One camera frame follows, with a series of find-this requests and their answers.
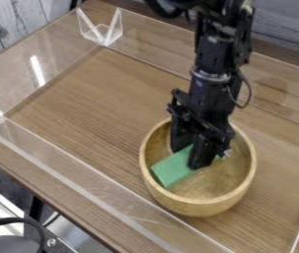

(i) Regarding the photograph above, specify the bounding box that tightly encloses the black table leg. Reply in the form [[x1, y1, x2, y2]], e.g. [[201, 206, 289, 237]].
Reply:
[[30, 197, 46, 221]]

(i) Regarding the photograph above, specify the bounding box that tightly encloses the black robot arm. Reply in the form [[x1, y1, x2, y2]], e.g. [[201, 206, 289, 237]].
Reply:
[[145, 0, 254, 169]]

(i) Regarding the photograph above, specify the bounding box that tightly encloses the black metal stand base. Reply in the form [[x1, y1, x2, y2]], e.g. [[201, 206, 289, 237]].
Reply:
[[0, 230, 81, 253]]

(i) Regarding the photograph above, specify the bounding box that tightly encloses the clear acrylic tray wall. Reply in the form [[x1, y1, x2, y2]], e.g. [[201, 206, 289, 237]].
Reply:
[[0, 0, 299, 253]]

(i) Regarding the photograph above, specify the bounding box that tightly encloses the brown wooden bowl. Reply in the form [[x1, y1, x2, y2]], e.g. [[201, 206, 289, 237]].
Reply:
[[139, 118, 257, 217]]

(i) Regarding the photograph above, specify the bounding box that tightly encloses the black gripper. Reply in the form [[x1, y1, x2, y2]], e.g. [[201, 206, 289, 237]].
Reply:
[[167, 67, 236, 170]]

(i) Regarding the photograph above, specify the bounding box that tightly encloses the clear acrylic corner bracket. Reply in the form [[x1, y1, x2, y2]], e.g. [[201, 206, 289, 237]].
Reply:
[[75, 8, 123, 46]]

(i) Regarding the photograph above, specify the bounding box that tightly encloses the green rectangular block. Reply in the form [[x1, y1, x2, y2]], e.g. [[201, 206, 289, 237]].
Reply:
[[150, 143, 224, 190]]

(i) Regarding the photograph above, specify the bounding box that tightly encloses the black cable lower left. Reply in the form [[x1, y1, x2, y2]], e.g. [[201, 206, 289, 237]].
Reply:
[[0, 216, 49, 253]]

